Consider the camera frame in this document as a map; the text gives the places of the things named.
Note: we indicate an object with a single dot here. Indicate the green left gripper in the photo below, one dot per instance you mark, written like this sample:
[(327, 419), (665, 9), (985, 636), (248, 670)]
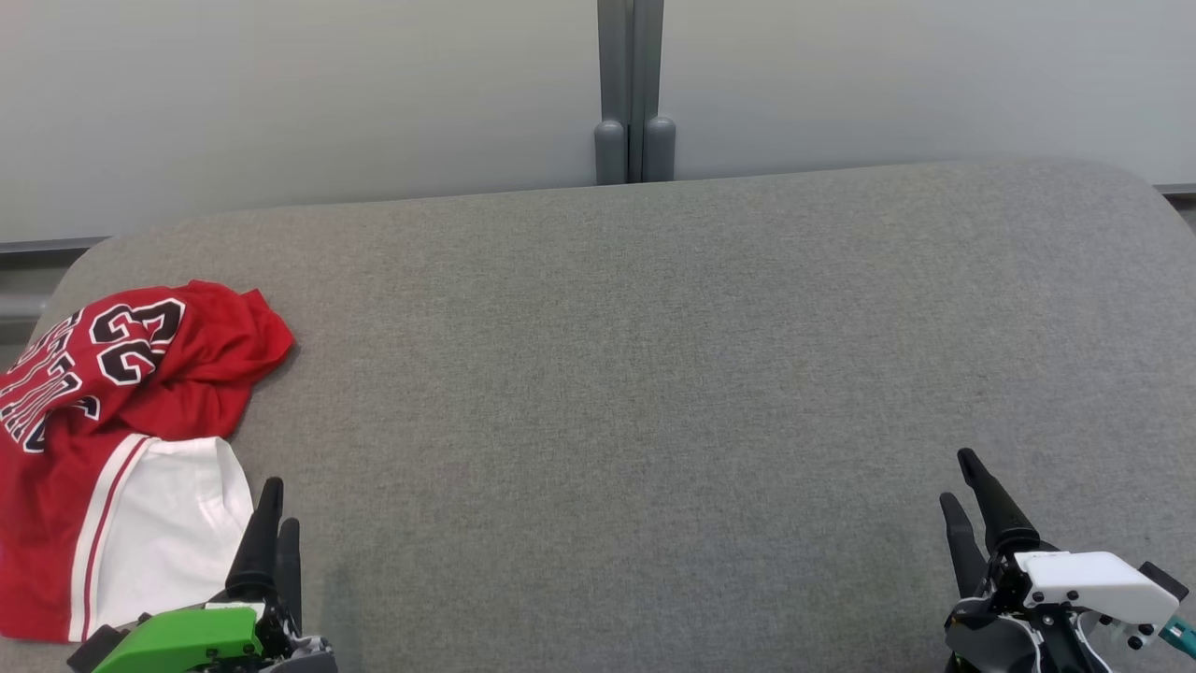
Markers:
[(177, 636)]

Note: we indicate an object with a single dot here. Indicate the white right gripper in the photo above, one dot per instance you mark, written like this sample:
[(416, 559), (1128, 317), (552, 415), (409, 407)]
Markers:
[(1093, 579)]

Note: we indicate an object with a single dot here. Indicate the red Bulls 23 jersey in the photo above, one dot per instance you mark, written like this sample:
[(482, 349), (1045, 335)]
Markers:
[(187, 374)]

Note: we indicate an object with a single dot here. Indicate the grey metal pipe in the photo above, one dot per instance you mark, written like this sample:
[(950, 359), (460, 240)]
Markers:
[(19, 307)]

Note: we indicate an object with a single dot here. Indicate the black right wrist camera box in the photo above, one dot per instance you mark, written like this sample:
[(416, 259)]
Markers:
[(1163, 578)]

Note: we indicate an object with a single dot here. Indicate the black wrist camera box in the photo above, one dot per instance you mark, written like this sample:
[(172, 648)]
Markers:
[(93, 647), (1163, 578)]

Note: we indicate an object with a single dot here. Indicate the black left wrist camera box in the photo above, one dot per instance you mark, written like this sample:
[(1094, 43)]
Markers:
[(93, 647)]

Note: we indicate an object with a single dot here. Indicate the grey double partition post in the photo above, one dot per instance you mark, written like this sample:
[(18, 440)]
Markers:
[(632, 84)]

